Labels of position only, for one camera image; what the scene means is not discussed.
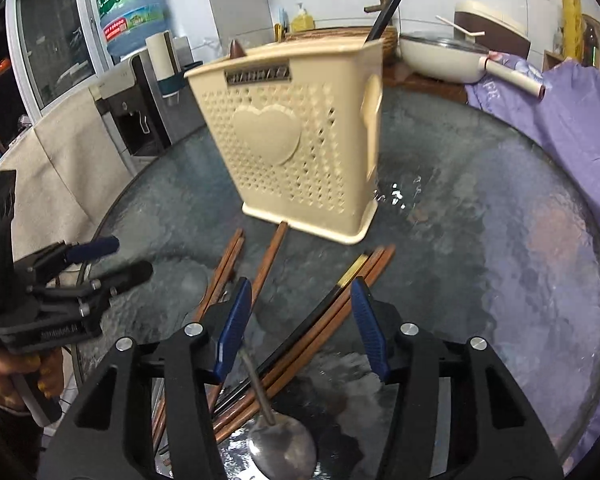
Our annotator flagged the glass pan lid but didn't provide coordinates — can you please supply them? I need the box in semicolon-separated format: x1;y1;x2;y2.
400;31;491;56

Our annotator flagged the white rice paddle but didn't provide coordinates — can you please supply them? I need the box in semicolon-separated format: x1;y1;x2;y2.
435;15;486;39

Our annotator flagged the black chopstick with gold band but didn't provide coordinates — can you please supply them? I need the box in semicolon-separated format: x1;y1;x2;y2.
212;254;371;413

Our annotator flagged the yellow hanging cloth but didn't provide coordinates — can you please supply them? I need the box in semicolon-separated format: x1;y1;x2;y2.
560;0;583;61

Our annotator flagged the woven wicker basket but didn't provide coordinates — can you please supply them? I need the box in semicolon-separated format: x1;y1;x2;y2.
284;26;398;66

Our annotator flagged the white frying pan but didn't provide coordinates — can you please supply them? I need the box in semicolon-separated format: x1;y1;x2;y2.
399;32;547;99

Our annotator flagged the metal spoon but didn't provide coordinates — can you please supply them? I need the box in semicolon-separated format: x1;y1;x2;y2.
240;349;318;480

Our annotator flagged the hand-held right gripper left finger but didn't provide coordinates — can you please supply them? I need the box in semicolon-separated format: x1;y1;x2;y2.
39;276;253;480

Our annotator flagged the purple floral cloth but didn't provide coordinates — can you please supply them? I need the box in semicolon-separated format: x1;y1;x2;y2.
465;52;600;461

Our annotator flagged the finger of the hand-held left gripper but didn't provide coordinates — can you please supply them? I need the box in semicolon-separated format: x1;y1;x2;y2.
13;235;121;287
26;260;155;319

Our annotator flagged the beige plastic utensil holder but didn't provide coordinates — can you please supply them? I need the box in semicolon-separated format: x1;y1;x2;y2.
184;37;385;246

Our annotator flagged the person's left hand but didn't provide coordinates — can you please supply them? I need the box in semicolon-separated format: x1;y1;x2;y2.
0;349;64;412

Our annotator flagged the white and brown rice cooker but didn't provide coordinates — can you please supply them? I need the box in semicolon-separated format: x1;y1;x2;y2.
452;0;532;58

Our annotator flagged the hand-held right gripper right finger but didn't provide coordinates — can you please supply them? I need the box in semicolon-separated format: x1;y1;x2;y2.
350;276;567;480

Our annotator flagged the grey water dispenser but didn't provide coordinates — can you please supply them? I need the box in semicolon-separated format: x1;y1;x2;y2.
89;35;206;161

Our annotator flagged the plain black chopstick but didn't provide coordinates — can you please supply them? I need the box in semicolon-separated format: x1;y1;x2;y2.
366;0;416;43
375;0;427;41

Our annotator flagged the person's left forearm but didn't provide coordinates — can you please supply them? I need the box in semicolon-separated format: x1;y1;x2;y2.
0;390;43;480

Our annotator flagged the blue water bottle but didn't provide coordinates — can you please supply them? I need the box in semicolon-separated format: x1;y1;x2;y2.
94;0;170;58

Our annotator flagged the yellow soap bottle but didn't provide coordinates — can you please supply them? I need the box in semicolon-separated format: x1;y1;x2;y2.
291;2;315;33

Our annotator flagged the white framed window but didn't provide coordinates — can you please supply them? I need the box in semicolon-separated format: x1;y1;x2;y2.
5;0;116;126

